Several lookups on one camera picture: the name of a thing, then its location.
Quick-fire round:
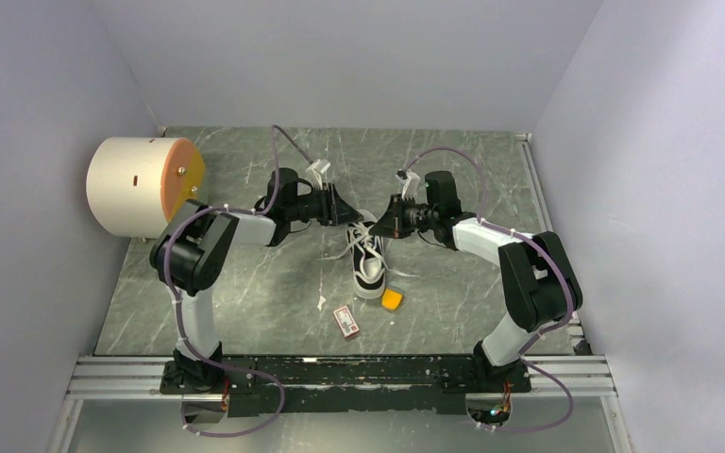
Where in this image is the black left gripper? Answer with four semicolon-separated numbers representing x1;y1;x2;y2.
285;182;363;227

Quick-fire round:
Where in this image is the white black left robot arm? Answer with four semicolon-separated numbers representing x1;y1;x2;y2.
149;168;362;393

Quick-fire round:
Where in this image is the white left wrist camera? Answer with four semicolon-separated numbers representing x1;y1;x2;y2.
307;159;331;190

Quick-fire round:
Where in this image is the red and white small box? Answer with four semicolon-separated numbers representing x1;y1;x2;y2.
332;305;360;339

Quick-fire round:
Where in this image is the black and white sneaker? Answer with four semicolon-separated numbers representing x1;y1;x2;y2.
350;210;386;300

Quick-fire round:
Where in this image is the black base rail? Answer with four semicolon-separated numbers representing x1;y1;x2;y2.
159;354;531;417

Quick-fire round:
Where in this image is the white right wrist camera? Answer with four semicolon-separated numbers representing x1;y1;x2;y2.
396;169;421;200

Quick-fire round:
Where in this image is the white shoelace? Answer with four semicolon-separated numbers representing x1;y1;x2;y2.
322;221;420;278

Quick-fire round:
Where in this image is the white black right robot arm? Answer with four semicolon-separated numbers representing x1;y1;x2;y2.
372;170;582;391

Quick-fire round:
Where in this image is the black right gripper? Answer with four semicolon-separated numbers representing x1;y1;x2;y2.
369;193;438;239

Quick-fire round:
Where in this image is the yellow block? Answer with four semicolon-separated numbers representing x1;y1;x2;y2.
380;288;404;311

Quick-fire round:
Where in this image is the cream cylinder with orange face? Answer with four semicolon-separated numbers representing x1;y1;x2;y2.
86;137;210;239

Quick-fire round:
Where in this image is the aluminium frame rail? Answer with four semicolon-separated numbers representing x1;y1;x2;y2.
48;354;632;452

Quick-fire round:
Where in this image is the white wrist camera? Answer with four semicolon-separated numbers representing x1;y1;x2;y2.
307;159;331;190
396;169;421;200

